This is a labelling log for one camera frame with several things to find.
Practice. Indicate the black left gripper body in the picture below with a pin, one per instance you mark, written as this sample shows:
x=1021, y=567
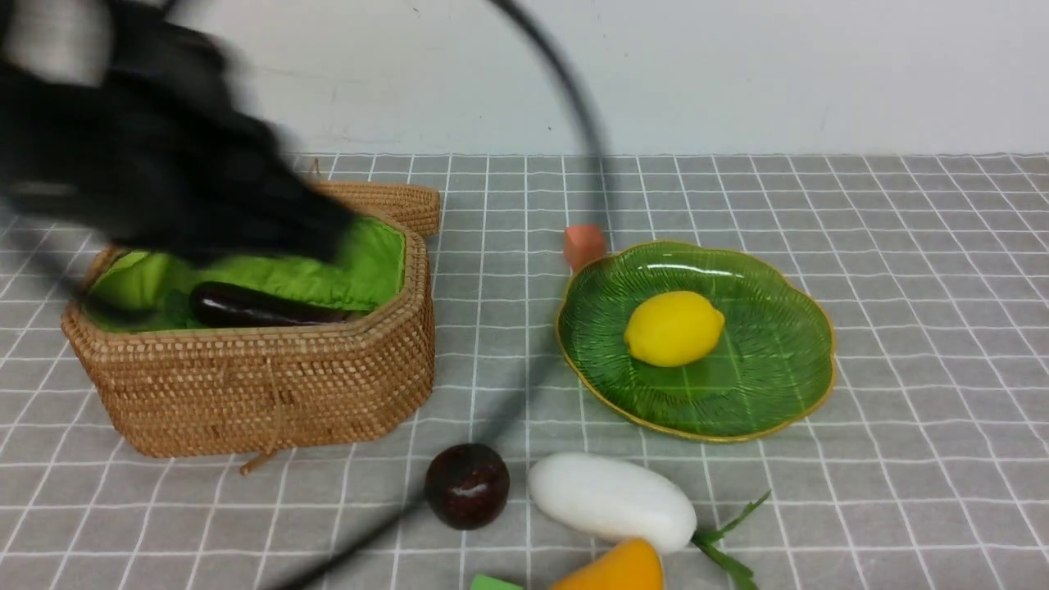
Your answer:
x=242, y=199

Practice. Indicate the purple toy eggplant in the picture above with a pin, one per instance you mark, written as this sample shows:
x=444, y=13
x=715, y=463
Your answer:
x=228, y=306

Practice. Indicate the dark red round fruit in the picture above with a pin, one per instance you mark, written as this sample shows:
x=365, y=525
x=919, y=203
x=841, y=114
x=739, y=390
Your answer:
x=467, y=486

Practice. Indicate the yellow toy lemon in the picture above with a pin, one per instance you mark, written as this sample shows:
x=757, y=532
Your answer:
x=673, y=329

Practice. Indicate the white toy radish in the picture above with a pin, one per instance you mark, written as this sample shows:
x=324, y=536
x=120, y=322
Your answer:
x=620, y=501

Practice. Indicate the orange yellow toy mango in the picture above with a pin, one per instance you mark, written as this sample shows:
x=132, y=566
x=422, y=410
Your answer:
x=631, y=564

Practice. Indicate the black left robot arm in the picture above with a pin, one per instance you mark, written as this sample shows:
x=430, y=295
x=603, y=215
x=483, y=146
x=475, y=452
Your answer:
x=159, y=156

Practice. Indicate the woven rattan basket lid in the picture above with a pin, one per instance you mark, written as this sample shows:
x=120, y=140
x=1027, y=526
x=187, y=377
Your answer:
x=416, y=207

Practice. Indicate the woven rattan basket green lining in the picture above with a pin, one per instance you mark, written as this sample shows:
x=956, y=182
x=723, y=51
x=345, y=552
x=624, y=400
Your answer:
x=173, y=394

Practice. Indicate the orange foam cube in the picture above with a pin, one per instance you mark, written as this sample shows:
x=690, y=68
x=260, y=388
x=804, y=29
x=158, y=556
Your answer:
x=583, y=244

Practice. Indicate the green foam block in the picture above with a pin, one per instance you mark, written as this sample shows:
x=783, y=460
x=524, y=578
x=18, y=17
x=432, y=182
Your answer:
x=487, y=582

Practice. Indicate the green leaf-shaped glass plate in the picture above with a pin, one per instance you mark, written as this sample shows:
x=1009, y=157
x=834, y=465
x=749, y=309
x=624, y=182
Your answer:
x=774, y=363

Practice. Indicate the grey checked tablecloth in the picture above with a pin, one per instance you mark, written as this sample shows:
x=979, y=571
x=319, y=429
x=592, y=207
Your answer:
x=925, y=469

